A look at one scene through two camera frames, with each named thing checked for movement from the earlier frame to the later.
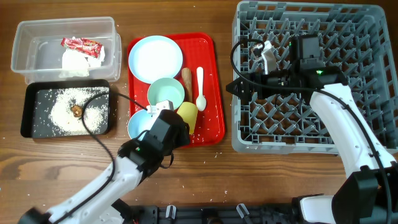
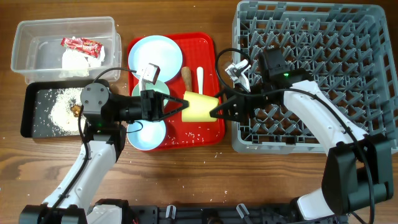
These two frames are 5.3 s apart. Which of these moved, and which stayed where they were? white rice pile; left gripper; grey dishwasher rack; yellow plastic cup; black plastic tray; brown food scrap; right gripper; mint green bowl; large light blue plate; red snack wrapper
Moved: yellow plastic cup; mint green bowl; left gripper; right gripper
Stayed: grey dishwasher rack; brown food scrap; red snack wrapper; large light blue plate; white rice pile; black plastic tray
